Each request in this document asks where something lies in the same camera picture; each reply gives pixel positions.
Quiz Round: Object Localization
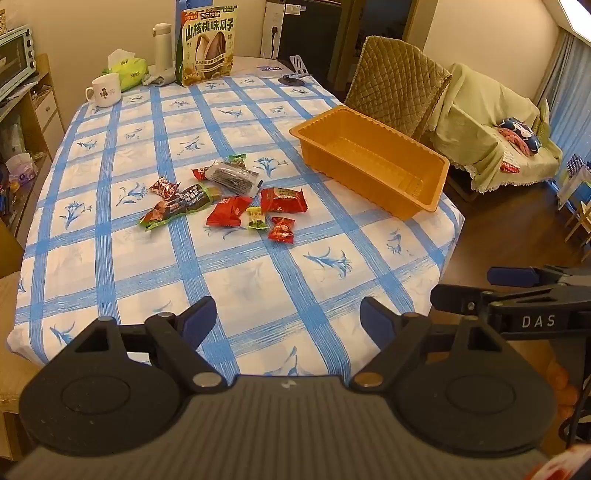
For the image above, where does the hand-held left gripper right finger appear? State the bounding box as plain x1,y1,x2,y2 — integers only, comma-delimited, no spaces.
349,296,509,393

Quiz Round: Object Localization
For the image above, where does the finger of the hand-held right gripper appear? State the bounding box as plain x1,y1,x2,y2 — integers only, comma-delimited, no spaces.
430,283,497,320
486,265,566,287

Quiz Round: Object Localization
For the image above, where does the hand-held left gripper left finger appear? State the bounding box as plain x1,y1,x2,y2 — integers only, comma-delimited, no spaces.
69,296,228,394

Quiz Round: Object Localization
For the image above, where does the plain red snack packet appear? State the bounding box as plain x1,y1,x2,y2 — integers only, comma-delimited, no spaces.
206,195,253,228

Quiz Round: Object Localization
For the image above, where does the long dark green snack pack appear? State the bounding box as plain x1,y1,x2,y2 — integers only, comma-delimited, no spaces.
140,183,223,232

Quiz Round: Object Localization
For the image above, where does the small red candy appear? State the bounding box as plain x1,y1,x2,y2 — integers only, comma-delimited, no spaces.
269,216,297,244

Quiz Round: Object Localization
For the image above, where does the red-brown candy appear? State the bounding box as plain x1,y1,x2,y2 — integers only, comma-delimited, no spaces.
148,176,181,200

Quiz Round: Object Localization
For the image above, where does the grey seaweed snack pack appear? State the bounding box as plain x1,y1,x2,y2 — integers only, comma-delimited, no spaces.
204,160,262,199

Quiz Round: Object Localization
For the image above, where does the red snack packet with label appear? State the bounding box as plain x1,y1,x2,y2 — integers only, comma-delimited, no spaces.
260,187,308,214

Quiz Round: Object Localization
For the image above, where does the orange plastic tray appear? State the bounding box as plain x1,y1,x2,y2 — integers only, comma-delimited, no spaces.
289,105,450,221

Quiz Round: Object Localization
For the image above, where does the orange rounded object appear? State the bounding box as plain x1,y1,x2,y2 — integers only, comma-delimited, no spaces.
547,359,580,404

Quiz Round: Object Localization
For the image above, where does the blue checked tablecloth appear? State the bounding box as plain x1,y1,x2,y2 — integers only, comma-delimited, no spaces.
6,74,465,385

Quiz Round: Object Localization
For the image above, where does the wooden stool with checked cloth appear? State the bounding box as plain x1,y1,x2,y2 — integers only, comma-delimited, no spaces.
556,154,591,252

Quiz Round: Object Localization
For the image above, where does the pink striped cloth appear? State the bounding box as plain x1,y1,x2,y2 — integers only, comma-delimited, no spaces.
498,128,533,156

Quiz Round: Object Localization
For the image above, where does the blue patterned cushion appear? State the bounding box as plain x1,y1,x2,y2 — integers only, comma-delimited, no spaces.
499,117,544,155

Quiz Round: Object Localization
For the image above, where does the sofa with pale green cover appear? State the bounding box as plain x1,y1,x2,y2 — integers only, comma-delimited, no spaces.
427,62,565,195

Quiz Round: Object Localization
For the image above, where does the beige sofa pillow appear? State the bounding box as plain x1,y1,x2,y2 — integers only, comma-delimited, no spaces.
536,99,553,140

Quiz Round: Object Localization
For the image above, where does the blue curtain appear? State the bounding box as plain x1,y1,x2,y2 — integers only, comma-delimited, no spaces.
536,28,591,163

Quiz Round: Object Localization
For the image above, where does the chair with quilted cover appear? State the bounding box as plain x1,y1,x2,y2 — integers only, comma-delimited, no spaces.
344,36,452,145

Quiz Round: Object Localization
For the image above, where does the pink bag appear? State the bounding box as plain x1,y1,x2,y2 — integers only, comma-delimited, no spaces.
4,154,38,183

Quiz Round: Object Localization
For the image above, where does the grey cloth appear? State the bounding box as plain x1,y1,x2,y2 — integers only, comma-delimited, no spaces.
141,67,178,87

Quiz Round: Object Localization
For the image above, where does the white mug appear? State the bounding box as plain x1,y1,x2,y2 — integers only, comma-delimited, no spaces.
85,74,122,108

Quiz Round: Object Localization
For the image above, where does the wooden shelf cabinet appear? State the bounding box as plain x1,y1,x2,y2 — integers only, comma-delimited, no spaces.
0,53,66,252

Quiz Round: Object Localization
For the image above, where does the phone stand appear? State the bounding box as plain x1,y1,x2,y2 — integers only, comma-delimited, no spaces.
278,54,311,86

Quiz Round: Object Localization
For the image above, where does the green tissue pack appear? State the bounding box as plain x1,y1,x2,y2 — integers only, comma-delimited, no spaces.
102,48,150,92

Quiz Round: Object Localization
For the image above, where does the large sunflower seed bag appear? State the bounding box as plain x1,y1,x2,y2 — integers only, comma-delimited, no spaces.
175,6,238,88

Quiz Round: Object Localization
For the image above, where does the white thermos bottle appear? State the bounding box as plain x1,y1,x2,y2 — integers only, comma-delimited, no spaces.
153,23,175,71

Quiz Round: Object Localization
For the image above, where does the black cabinet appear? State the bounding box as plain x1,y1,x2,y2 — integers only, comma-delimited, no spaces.
277,0,343,85

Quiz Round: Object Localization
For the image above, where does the toaster oven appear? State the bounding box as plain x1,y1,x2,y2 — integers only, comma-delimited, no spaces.
0,25,38,101

